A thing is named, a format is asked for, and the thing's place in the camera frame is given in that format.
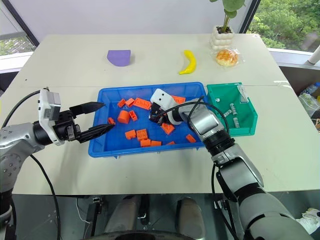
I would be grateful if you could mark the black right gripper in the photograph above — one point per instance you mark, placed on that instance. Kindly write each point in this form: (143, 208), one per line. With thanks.
(157, 110)

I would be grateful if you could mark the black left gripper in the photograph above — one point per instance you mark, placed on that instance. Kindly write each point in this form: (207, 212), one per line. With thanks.
(63, 125)

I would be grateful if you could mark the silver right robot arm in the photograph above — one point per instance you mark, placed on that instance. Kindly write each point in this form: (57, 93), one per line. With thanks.
(240, 172)

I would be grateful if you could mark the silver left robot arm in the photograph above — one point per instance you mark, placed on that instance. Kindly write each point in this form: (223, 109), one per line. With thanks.
(15, 140)

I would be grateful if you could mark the dark rounded robot base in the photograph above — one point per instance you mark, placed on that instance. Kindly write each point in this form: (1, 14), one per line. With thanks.
(147, 236)

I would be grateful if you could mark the blue plastic bin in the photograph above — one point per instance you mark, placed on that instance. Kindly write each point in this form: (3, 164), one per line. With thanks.
(120, 150)

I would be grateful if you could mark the green plastic bin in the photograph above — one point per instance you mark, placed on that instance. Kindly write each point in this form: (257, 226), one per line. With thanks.
(222, 106)

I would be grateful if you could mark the orange studded brick block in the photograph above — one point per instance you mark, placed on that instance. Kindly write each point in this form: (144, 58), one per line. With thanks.
(168, 128)
(142, 134)

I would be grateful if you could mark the small orange block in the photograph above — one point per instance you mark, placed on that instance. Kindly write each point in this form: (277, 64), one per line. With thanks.
(133, 116)
(111, 121)
(190, 138)
(130, 102)
(170, 143)
(122, 103)

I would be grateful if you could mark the orange cylinder block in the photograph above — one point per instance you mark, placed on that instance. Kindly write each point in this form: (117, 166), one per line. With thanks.
(123, 117)

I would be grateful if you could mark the small white piece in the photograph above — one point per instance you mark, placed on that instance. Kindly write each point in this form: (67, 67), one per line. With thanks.
(218, 100)

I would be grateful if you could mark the yellow banana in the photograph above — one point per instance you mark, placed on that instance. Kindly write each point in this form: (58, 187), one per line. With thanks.
(191, 62)

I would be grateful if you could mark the purple foam block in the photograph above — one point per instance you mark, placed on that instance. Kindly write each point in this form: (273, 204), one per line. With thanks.
(119, 57)

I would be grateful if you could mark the silver battery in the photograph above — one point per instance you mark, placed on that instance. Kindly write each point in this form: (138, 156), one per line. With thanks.
(227, 114)
(233, 109)
(236, 122)

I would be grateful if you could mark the clear plastic bag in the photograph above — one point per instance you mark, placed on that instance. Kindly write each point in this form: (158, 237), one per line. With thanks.
(243, 93)

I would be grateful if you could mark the wrapped bread bun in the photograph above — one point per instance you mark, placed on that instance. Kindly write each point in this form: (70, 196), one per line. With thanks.
(227, 57)

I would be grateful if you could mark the grey rounded robot leg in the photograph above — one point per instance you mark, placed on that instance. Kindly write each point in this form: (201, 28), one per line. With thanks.
(125, 215)
(191, 217)

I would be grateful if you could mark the white bubble plant pot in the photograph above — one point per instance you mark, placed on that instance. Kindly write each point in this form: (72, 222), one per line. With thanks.
(221, 40)

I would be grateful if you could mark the green leafy plant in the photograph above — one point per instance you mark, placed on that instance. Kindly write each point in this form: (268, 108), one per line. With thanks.
(233, 6)

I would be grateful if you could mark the bag of plastic bottles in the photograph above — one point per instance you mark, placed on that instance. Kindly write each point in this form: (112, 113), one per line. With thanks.
(310, 96)

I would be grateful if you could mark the white pole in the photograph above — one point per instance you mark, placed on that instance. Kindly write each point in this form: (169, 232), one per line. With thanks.
(315, 53)

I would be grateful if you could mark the white shoe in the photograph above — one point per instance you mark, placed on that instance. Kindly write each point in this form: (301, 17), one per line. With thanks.
(310, 220)

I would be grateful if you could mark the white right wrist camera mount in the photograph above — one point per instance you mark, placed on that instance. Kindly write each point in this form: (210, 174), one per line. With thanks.
(163, 98)

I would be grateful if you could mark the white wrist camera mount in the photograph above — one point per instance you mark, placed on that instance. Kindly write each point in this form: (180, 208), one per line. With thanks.
(48, 105)
(163, 98)

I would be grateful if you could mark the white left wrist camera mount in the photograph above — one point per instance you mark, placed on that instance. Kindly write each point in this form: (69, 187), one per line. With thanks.
(48, 105)

